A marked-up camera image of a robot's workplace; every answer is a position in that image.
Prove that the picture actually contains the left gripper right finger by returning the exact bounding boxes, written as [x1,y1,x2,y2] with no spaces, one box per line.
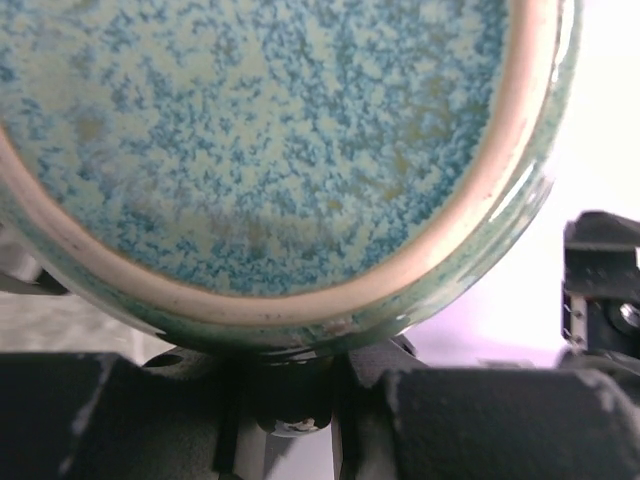
[339,344,639,479]

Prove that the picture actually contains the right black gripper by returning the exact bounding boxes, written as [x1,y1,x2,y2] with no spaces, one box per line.
[562,211,639,370]

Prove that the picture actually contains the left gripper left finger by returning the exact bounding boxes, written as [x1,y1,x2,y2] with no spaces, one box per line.
[1,350,235,479]

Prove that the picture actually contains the teal glazed ceramic mug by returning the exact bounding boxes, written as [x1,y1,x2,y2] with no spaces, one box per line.
[1,1,582,357]

